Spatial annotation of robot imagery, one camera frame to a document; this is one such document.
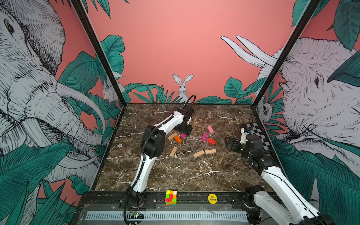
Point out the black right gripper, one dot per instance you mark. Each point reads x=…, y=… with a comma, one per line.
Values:
x=232, y=140

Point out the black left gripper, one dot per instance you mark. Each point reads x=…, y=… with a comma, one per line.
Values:
x=188, y=131

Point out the orange block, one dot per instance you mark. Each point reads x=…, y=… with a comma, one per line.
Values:
x=178, y=139

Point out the natural wood block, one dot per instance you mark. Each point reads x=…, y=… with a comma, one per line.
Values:
x=199, y=153
x=212, y=151
x=173, y=152
x=172, y=136

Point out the pink block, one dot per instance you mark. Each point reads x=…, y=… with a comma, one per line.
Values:
x=210, y=129

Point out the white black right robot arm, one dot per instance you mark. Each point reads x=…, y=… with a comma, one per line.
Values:
x=294, y=208

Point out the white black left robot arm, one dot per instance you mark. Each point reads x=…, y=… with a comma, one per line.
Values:
x=152, y=146

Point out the red block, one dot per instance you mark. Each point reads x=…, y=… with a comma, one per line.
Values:
x=211, y=141

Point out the black white checkerboard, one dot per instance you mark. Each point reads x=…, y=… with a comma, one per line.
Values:
x=257, y=130

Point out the yellow big blind chip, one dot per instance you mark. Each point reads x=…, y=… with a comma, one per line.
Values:
x=212, y=198

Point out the colourful puzzle cube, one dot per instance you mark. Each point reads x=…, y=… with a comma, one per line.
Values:
x=171, y=197

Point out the white ventilation grille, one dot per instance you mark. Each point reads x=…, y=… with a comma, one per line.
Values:
x=234, y=216

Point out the small circuit board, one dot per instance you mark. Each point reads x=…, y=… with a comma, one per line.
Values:
x=135, y=215

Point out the black front rail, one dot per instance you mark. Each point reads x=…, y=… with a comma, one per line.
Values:
x=156, y=198

